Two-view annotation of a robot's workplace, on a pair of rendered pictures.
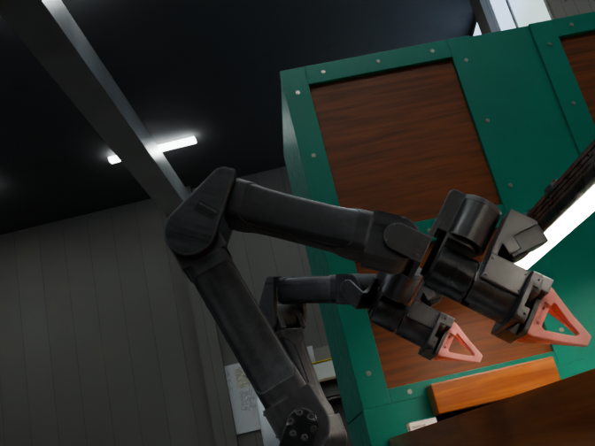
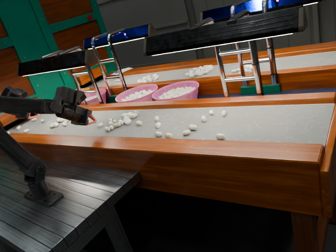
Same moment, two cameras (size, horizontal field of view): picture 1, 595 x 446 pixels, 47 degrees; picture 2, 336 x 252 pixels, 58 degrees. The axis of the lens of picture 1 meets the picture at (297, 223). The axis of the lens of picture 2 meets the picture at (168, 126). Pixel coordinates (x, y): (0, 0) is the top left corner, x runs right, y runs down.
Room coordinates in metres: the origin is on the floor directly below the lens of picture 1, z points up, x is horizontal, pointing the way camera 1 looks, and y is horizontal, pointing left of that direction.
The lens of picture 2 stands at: (-0.29, 0.47, 1.25)
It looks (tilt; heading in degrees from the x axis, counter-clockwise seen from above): 23 degrees down; 312
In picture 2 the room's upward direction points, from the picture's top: 16 degrees counter-clockwise
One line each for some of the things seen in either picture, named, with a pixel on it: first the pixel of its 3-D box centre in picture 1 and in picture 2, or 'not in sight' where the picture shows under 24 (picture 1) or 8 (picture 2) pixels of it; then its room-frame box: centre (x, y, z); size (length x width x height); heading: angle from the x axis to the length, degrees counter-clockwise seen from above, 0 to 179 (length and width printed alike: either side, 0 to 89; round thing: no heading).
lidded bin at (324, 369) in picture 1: (325, 370); not in sight; (9.70, 0.09, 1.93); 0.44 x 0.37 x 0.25; 89
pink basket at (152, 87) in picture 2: not in sight; (138, 99); (1.00, -0.76, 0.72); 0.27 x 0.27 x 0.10
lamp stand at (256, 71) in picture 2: not in sight; (231, 72); (0.28, -0.61, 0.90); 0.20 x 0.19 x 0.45; 5
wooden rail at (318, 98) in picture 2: not in sight; (145, 112); (0.83, -0.61, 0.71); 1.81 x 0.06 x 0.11; 5
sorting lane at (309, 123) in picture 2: not in sight; (124, 124); (0.81, -0.43, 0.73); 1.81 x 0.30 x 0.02; 5
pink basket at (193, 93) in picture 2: not in sight; (177, 97); (0.72, -0.78, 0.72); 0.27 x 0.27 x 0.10
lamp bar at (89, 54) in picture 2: (545, 219); (52, 63); (1.25, -0.46, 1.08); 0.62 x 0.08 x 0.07; 5
